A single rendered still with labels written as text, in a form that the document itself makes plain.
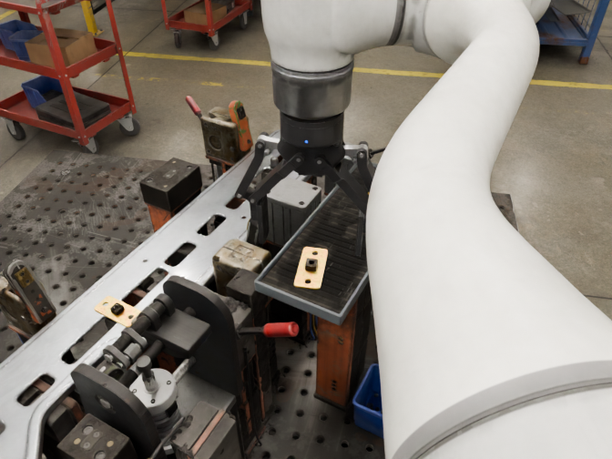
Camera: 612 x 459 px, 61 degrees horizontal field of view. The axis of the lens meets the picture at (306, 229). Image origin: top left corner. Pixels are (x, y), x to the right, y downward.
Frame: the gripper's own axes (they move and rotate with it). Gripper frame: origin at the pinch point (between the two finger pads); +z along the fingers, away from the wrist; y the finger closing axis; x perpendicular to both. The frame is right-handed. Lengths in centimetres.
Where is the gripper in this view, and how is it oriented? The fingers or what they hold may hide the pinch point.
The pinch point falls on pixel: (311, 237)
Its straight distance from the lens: 73.1
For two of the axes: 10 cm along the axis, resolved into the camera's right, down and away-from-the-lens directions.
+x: -1.8, 6.4, -7.5
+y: -9.8, -1.2, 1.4
